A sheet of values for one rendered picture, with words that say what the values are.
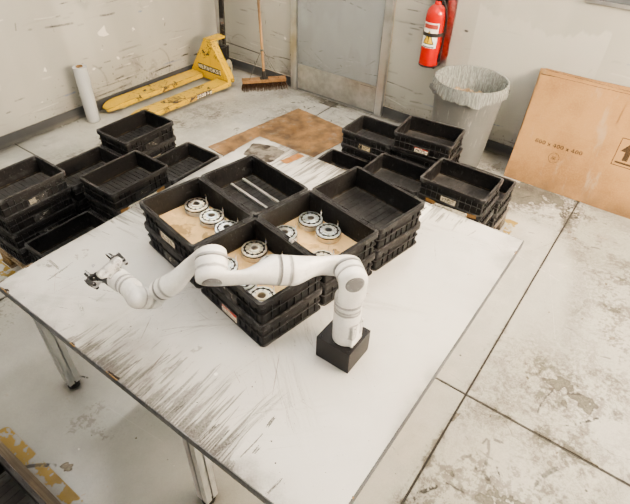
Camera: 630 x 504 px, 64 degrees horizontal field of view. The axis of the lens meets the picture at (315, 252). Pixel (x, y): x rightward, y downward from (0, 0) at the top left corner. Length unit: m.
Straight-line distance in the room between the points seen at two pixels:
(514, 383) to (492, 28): 2.73
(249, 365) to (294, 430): 0.29
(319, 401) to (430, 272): 0.79
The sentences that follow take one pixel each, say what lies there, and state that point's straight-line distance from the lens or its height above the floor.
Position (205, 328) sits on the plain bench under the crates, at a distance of 1.94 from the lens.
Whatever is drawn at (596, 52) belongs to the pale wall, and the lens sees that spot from 4.30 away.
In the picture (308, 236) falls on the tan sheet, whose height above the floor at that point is 0.83.
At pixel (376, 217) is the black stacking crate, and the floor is 0.83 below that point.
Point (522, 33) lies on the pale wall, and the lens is 4.39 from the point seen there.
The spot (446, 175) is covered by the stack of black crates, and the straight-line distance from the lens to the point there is 3.28.
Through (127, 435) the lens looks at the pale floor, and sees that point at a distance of 2.58.
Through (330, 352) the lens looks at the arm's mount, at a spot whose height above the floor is 0.76.
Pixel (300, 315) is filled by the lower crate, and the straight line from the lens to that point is 1.90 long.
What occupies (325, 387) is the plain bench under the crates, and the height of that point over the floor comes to 0.70.
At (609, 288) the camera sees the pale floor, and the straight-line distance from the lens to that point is 3.62.
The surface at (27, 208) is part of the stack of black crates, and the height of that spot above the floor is 0.48.
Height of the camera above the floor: 2.14
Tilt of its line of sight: 40 degrees down
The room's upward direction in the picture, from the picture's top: 2 degrees clockwise
